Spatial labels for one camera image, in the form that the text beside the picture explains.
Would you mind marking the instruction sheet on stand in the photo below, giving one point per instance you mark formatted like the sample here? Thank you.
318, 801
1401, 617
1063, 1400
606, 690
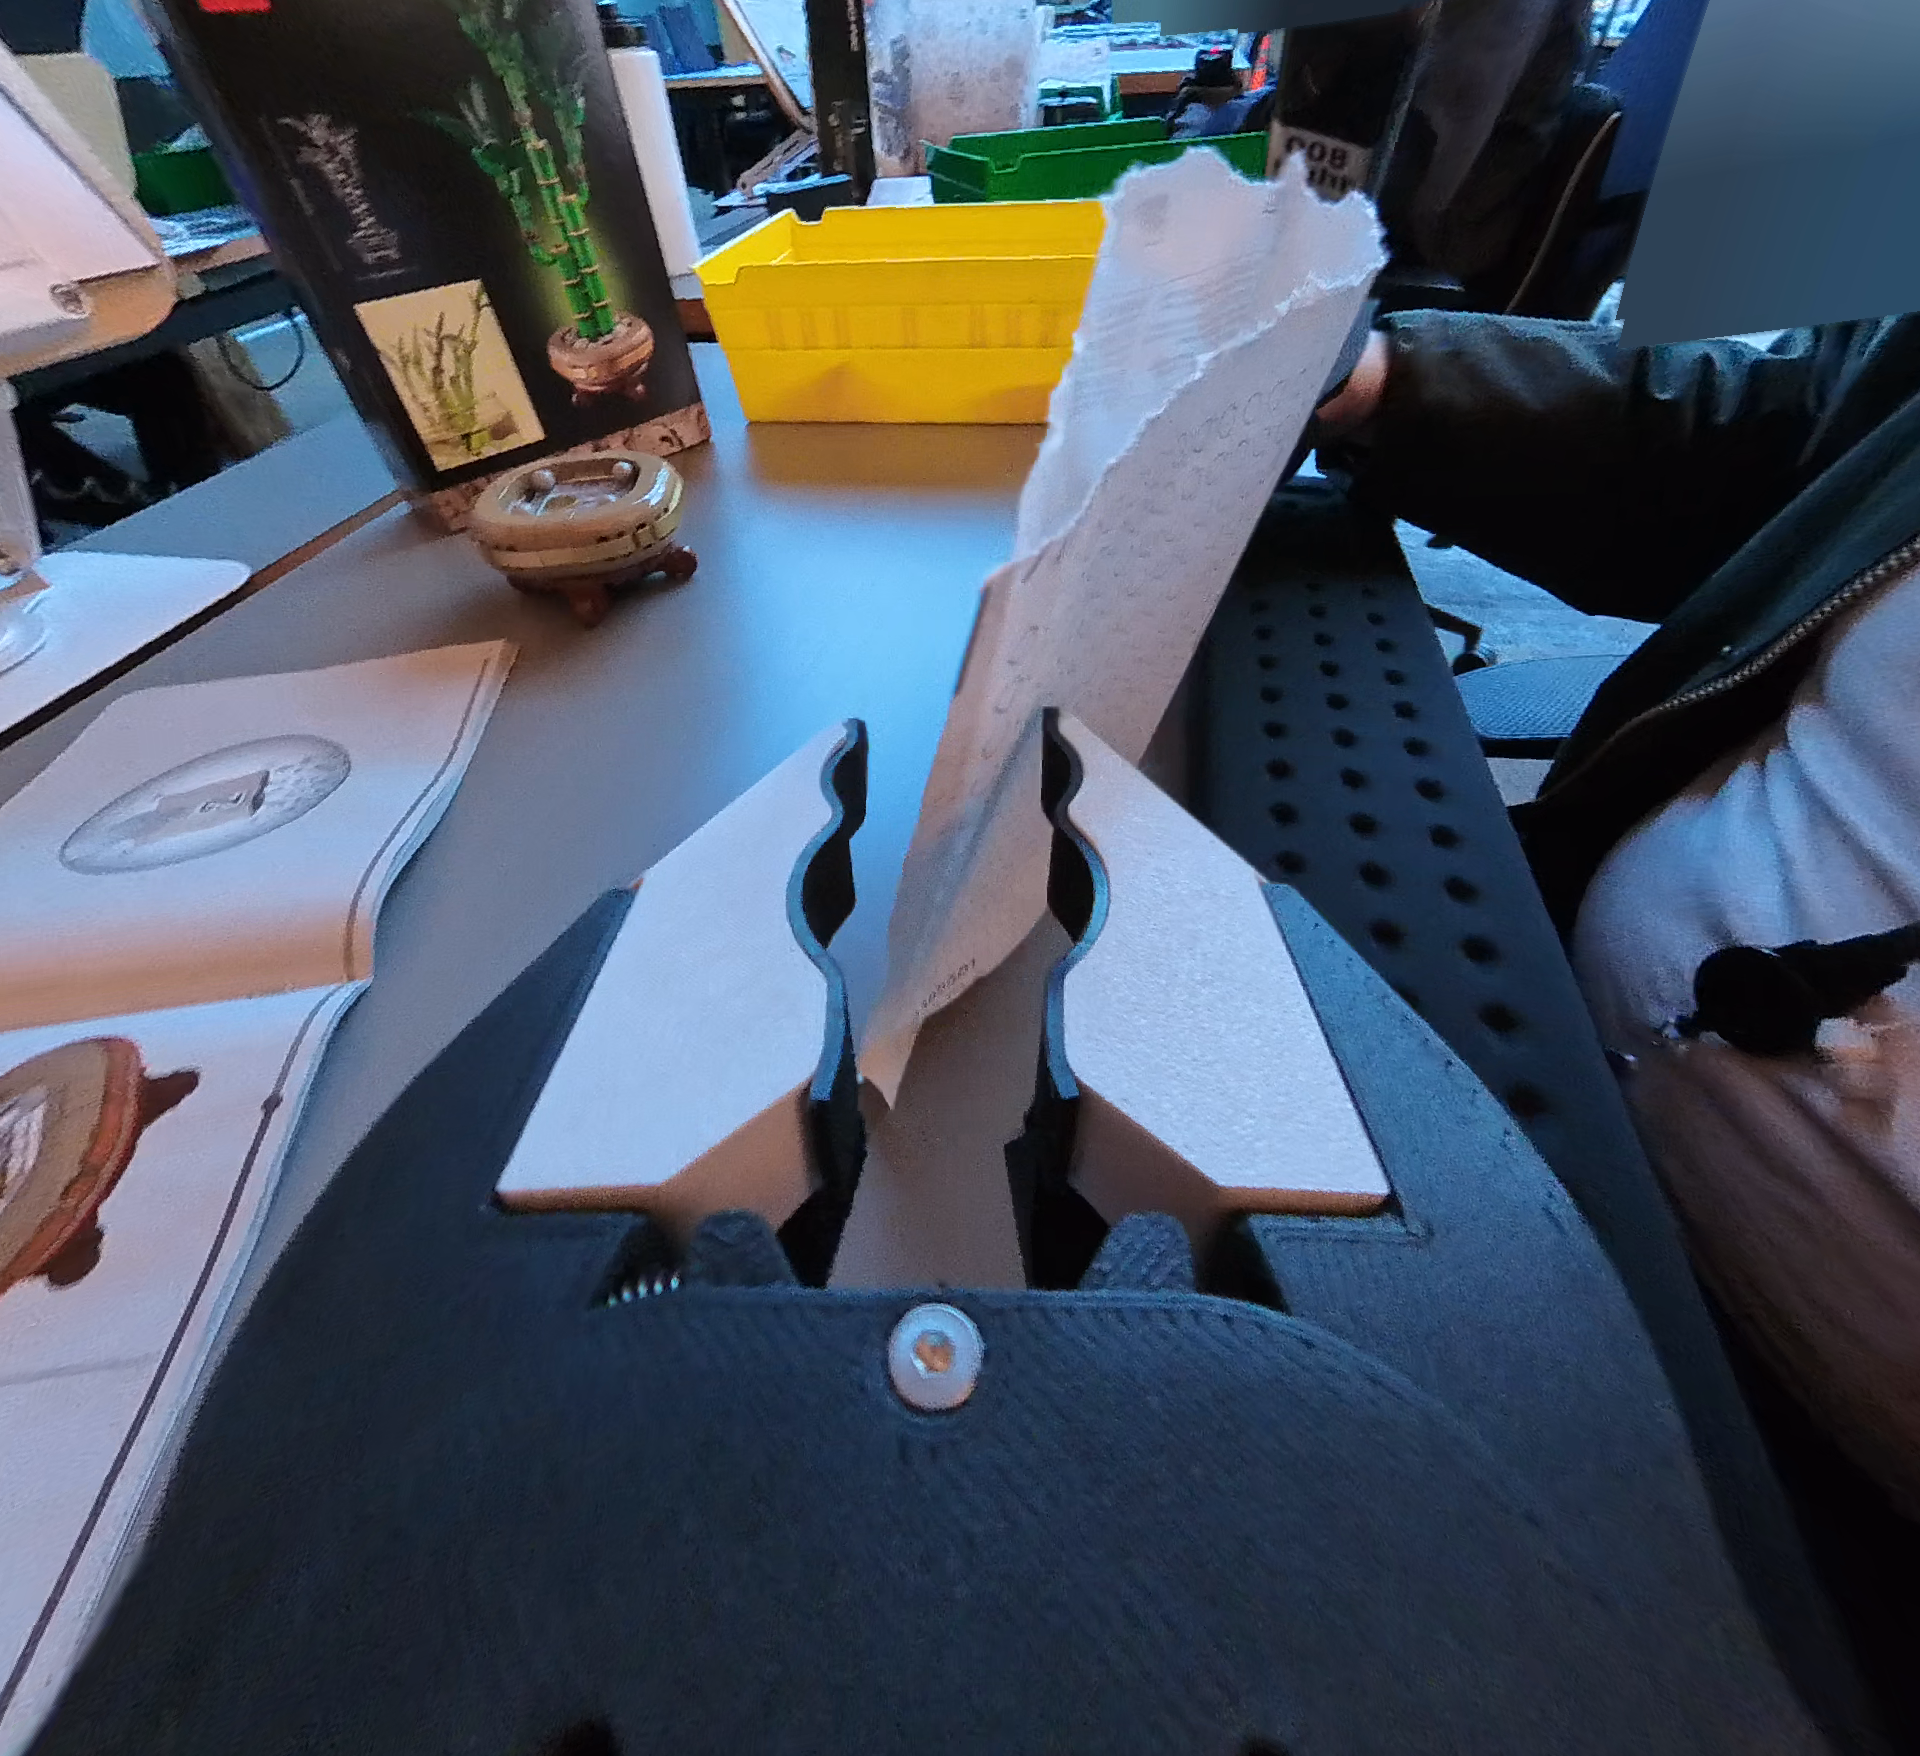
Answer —
76, 615

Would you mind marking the white patterned sheet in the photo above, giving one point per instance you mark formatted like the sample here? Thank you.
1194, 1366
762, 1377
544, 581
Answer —
969, 62

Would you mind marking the black perforated chair part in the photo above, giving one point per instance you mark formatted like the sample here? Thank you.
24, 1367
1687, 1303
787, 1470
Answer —
1350, 766

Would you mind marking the black bamboo set box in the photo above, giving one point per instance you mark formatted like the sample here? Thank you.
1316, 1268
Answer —
360, 136

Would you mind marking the black cardboard carton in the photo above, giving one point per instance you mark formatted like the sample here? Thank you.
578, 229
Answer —
839, 62

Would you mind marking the tan brick-built pot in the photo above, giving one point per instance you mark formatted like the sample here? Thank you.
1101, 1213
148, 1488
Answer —
578, 527

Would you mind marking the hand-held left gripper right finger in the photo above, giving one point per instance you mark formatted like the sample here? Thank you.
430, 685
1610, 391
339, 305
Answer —
1215, 1038

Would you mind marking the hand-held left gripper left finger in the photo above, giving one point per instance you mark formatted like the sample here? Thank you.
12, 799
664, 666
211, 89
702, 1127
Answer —
676, 1038

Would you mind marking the instruction booklet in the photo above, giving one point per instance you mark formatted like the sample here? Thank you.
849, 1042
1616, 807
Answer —
224, 766

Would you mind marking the person's right hand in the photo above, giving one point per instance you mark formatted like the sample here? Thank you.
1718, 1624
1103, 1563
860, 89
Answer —
1359, 384

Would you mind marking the green parts bin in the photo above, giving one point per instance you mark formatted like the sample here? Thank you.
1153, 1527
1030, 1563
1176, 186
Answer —
1080, 160

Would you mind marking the white printed paper bag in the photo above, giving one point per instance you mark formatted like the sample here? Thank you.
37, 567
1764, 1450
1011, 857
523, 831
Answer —
1171, 467

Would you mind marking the adjoining grey desk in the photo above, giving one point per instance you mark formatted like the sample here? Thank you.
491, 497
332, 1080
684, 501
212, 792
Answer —
272, 497

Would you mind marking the yellow parts bin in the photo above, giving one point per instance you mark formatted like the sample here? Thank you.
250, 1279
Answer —
900, 317

